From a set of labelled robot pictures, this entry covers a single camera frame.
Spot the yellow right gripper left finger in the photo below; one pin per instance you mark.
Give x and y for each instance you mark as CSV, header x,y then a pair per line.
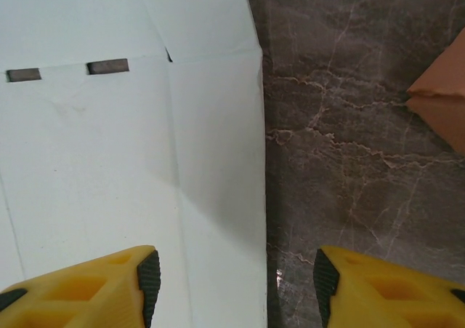
x,y
72,295

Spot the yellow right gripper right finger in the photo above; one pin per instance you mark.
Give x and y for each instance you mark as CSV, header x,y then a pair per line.
x,y
392,299

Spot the light blue paper box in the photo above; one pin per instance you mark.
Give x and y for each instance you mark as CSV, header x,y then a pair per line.
x,y
109,142

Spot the orange paper box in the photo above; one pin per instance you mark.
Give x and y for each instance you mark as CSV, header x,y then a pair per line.
x,y
443,117

